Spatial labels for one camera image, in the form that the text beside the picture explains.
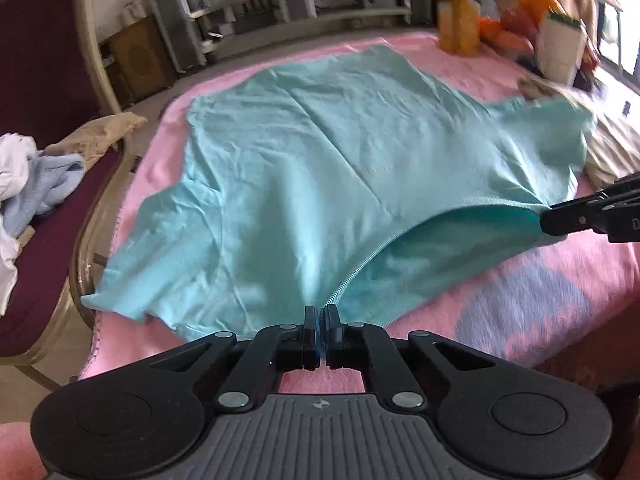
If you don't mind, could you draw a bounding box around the beige garment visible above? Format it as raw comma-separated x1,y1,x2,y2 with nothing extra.
42,112,148,166

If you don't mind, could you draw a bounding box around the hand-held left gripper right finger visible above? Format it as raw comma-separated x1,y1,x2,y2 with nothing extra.
322,305,506,413

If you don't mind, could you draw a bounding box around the teal t-shirt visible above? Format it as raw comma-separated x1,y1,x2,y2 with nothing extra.
80,44,598,343

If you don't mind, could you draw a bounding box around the white carton box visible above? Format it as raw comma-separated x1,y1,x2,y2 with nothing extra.
537,12,588,86

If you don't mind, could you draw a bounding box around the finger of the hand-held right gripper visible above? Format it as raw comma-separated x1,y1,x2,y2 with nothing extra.
595,172,640,206
539,191,613,238

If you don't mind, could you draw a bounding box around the red apple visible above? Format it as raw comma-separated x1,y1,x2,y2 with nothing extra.
500,0,561,31
492,30,535,52

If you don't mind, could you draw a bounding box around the beige folded cloth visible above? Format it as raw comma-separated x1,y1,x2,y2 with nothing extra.
582,112,640,188

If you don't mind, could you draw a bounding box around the maroon banquet chair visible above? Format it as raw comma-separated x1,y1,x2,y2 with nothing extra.
0,0,151,393

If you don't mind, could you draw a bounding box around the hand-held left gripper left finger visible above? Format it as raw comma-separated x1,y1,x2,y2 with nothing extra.
150,305,321,413

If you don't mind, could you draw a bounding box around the orange fruit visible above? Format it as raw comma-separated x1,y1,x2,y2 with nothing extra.
477,17,506,46

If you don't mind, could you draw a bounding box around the pink printed blanket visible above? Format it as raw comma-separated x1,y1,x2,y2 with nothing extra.
77,30,640,396

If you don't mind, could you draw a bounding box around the orange juice bottle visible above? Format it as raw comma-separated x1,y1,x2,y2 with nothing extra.
437,0,483,56

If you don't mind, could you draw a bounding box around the grey television console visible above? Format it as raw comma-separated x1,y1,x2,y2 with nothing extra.
187,0,413,63

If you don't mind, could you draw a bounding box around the small grey speaker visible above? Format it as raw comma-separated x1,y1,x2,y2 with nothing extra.
277,0,317,22

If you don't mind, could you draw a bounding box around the wooden cabinet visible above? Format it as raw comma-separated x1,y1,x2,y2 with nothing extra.
100,15,176,106

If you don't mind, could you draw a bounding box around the tall grey speaker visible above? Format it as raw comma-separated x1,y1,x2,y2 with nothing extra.
147,0,206,73

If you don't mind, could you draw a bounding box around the light grey shirt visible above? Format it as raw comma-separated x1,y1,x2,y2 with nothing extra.
0,132,41,316

